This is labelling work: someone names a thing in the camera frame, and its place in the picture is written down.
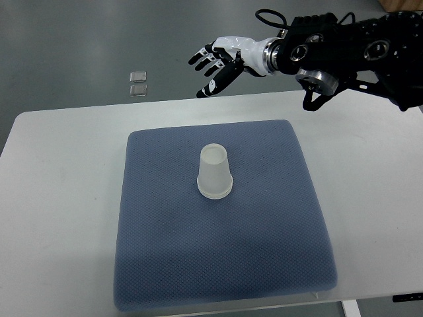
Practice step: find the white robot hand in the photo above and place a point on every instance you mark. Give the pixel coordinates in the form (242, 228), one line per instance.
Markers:
(257, 57)

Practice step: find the white paper cup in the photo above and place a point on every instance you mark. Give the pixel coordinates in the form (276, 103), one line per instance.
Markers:
(215, 195)
(214, 172)

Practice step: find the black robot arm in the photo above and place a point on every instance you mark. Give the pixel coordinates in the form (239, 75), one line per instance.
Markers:
(326, 55)

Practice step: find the upper metal floor plate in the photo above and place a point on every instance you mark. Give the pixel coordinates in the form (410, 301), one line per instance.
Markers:
(138, 76)

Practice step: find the white paper cup on mat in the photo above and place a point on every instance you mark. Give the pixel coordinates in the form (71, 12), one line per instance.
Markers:
(215, 195)

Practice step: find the wooden furniture corner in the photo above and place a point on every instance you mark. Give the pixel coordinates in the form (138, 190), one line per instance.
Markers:
(401, 5)

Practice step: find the blue textured cushion mat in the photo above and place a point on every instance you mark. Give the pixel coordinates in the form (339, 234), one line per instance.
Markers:
(175, 247)

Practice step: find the white table leg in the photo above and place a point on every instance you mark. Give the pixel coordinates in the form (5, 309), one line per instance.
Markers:
(350, 308)

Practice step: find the black table control panel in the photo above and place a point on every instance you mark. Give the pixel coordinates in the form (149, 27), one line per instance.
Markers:
(408, 297)

